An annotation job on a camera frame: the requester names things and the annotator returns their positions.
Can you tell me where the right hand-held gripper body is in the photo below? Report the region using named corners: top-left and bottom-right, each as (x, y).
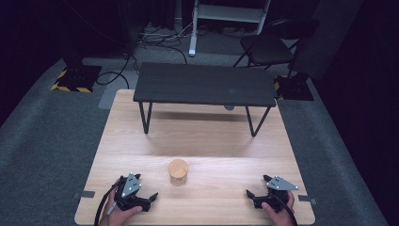
top-left (253, 174), bottom-right (299, 213)

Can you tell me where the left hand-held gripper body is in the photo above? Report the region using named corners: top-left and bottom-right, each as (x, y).
top-left (114, 172), bottom-right (152, 212)

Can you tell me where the person's right hand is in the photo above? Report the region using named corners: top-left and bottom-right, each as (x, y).
top-left (261, 190), bottom-right (298, 226)

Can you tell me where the person's left hand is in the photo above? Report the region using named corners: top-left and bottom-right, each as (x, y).
top-left (99, 178), bottom-right (143, 226)

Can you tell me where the glass jar with wooden lid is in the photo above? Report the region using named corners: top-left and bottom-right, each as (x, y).
top-left (167, 158), bottom-right (190, 187)

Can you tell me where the black yellow-striped stand base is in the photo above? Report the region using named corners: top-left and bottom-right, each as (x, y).
top-left (273, 73), bottom-right (315, 103)
top-left (50, 63), bottom-right (104, 94)

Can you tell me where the small black shelf table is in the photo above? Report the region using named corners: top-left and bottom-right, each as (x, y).
top-left (132, 61), bottom-right (278, 138)

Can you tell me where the black folding chair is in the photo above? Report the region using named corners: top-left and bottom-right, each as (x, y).
top-left (231, 18), bottom-right (320, 79)

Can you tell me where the grey curtain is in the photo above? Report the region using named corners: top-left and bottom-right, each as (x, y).
top-left (294, 0), bottom-right (365, 81)

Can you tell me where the white metal stand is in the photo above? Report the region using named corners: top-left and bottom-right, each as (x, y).
top-left (187, 0), bottom-right (273, 57)

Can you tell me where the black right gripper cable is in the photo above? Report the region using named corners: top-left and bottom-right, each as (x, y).
top-left (272, 192), bottom-right (299, 226)

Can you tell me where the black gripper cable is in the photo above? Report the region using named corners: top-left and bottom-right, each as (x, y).
top-left (93, 183), bottom-right (124, 226)
top-left (272, 192), bottom-right (299, 226)

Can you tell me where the silver cable plug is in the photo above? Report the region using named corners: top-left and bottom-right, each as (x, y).
top-left (105, 202), bottom-right (118, 217)

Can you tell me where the grey table edge bracket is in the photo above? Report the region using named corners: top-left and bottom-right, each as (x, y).
top-left (297, 194), bottom-right (318, 205)

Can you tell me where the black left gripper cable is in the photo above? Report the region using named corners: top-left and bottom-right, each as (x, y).
top-left (93, 183), bottom-right (124, 226)

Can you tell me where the black looped floor cable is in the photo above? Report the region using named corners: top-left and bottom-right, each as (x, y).
top-left (95, 52), bottom-right (141, 90)

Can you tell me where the bundle of floor cables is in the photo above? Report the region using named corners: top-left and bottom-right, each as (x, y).
top-left (136, 20), bottom-right (201, 65)

